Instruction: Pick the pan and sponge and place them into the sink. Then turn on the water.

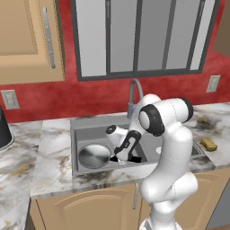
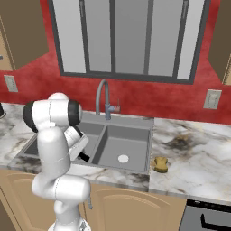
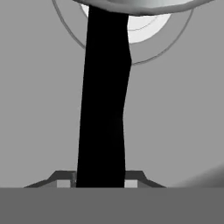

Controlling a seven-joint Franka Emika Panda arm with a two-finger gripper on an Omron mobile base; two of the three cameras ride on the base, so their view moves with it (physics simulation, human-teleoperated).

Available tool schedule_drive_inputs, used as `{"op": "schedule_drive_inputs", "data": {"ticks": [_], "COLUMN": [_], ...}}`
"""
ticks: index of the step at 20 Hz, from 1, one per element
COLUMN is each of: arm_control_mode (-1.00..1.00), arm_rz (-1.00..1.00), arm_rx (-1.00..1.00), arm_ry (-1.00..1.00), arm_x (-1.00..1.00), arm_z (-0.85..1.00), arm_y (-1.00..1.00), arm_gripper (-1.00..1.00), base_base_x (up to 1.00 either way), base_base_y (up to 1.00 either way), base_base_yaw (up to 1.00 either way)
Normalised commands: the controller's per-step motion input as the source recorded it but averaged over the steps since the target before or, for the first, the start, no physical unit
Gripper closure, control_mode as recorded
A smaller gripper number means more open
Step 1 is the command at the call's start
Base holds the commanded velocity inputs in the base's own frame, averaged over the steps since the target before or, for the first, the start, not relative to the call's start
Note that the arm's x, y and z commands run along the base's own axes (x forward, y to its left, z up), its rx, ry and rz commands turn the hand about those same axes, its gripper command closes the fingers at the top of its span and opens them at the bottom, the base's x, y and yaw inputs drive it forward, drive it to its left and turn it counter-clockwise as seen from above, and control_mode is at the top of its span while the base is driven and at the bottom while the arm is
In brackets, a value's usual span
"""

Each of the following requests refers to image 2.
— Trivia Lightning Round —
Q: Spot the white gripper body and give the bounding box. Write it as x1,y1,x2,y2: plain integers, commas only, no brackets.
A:
69,134,90,162

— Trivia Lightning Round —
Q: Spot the grey double basin sink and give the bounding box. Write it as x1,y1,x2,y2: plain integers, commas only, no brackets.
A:
16,110,156,176

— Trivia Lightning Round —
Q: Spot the yellow sponge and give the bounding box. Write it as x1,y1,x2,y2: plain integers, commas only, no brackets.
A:
152,155,169,174

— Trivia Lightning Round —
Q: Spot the grey curved tap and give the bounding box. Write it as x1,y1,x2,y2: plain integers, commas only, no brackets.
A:
95,79,122,122

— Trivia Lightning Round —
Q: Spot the tan base cupboard door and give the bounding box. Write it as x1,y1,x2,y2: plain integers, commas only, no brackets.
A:
88,182,188,231
0,170,59,231

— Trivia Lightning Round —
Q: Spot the black round object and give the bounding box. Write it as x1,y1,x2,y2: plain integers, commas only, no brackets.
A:
0,101,6,119

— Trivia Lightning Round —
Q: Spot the grey framed window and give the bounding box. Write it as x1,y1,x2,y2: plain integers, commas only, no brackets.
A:
47,0,212,86

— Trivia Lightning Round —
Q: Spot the grey dishwasher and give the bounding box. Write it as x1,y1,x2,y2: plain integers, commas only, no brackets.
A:
178,198,231,231

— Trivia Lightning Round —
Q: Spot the grey cupboard door handle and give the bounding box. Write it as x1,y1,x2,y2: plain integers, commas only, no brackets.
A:
88,192,94,210

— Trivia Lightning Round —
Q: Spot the grey wall socket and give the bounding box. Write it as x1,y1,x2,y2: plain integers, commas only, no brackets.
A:
202,88,223,110
3,74,19,94

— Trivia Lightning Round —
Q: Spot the brown wall cupboard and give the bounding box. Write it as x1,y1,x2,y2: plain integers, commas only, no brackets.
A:
207,0,231,87
0,0,51,72

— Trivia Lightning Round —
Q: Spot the black dishwasher handle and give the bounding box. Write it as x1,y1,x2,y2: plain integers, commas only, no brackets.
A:
199,212,231,230

